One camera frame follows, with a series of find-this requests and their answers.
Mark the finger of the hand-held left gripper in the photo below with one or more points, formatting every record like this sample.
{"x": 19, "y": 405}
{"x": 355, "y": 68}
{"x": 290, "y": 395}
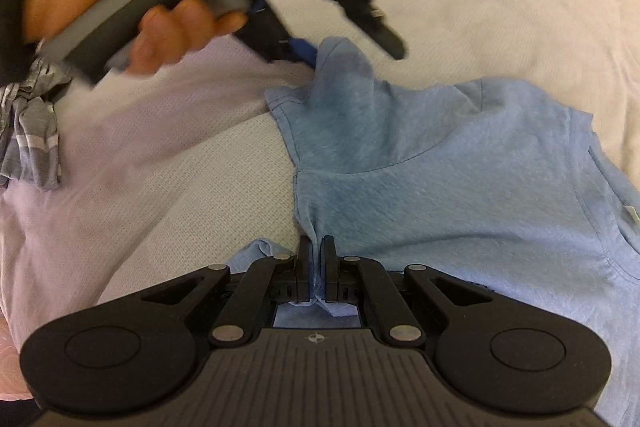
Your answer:
{"x": 387, "y": 37}
{"x": 300, "y": 52}

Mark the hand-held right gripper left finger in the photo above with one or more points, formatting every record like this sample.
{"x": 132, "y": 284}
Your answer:
{"x": 304, "y": 272}

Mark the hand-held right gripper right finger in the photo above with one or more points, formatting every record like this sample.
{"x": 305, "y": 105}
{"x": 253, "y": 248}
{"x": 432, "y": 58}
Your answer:
{"x": 327, "y": 272}

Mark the light blue t-shirt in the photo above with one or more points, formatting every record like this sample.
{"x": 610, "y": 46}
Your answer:
{"x": 425, "y": 167}

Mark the white bed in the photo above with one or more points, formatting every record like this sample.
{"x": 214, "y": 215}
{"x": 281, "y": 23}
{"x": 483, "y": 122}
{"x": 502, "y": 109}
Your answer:
{"x": 500, "y": 7}

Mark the grey striped cloth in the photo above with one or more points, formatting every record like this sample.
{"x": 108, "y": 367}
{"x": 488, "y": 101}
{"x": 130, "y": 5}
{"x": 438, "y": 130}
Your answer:
{"x": 30, "y": 137}

